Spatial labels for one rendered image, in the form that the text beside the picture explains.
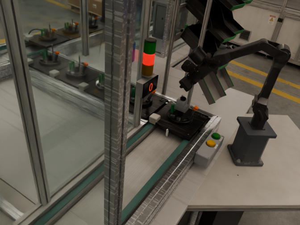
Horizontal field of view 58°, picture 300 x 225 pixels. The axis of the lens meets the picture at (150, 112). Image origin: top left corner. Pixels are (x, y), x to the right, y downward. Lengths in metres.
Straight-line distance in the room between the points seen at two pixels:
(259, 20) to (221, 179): 4.36
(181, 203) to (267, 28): 4.53
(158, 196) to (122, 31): 0.80
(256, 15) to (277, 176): 4.24
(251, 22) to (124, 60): 5.15
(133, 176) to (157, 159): 0.15
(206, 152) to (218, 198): 0.21
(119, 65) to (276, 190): 1.15
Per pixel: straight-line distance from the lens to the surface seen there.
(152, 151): 1.31
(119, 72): 0.40
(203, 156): 1.28
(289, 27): 5.31
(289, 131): 1.86
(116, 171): 0.53
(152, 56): 1.16
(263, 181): 1.43
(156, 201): 1.07
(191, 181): 1.30
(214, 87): 1.68
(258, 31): 5.48
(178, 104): 1.41
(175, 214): 1.17
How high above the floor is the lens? 1.80
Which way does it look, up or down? 34 degrees down
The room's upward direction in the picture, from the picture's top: 7 degrees clockwise
